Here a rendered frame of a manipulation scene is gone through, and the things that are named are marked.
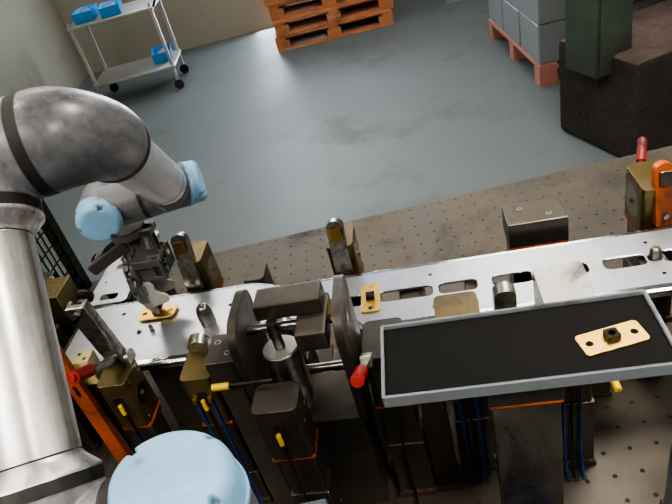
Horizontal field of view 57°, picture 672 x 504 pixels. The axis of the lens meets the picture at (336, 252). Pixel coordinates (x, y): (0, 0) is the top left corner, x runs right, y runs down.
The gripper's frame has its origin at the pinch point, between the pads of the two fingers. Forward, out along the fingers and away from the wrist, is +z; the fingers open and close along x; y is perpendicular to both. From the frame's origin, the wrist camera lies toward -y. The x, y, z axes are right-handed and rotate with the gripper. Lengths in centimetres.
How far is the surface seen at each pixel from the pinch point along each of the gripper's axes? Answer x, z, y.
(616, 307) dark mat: -34, -15, 83
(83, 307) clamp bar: -22.2, -18.8, 1.4
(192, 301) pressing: 2.8, 2.3, 7.1
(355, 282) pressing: 0.8, 1.7, 43.4
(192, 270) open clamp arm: 9.7, -1.0, 6.6
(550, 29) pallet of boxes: 313, 63, 153
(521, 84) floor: 321, 100, 135
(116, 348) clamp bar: -20.4, -7.3, 1.6
